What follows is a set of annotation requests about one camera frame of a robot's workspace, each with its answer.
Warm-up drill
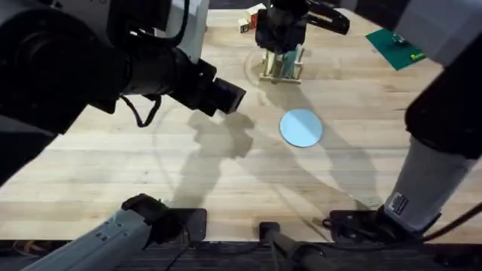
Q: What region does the toy blocks heap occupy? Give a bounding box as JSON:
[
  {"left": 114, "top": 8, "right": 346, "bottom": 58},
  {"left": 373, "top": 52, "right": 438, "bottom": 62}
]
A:
[{"left": 236, "top": 2, "right": 268, "bottom": 34}]

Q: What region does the teal plate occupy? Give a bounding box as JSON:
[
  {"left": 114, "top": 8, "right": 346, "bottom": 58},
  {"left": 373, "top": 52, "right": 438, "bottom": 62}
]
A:
[{"left": 282, "top": 44, "right": 304, "bottom": 78}]

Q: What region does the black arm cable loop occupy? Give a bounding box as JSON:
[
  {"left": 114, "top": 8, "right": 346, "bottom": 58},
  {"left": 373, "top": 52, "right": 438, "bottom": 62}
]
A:
[{"left": 119, "top": 93, "right": 163, "bottom": 128}]

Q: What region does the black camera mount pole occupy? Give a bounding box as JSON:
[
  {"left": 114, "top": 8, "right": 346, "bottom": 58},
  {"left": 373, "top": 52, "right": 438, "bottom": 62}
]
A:
[{"left": 258, "top": 221, "right": 340, "bottom": 271}]

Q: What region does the small wooden peg rack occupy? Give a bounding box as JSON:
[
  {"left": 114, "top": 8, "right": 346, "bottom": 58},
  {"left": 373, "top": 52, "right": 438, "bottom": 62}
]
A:
[{"left": 258, "top": 47, "right": 305, "bottom": 84}]

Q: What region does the left wrist upright plate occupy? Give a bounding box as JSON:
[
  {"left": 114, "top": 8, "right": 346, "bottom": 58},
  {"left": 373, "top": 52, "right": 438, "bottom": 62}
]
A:
[{"left": 165, "top": 0, "right": 210, "bottom": 64}]

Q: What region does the dark base cable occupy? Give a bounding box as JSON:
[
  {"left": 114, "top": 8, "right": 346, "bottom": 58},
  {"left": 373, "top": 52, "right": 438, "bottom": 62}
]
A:
[{"left": 421, "top": 202, "right": 482, "bottom": 244}]

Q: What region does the green board with blocks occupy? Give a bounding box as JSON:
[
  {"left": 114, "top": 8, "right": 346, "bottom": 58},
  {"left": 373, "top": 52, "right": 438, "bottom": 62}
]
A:
[{"left": 364, "top": 28, "right": 429, "bottom": 72}]

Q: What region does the light blue round plate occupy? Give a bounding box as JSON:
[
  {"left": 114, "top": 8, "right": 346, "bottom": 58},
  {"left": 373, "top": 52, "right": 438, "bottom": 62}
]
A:
[{"left": 279, "top": 108, "right": 324, "bottom": 148}]

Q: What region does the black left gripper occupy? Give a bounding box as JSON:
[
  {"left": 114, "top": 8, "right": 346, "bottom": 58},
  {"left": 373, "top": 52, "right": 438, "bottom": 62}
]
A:
[{"left": 123, "top": 45, "right": 248, "bottom": 116}]

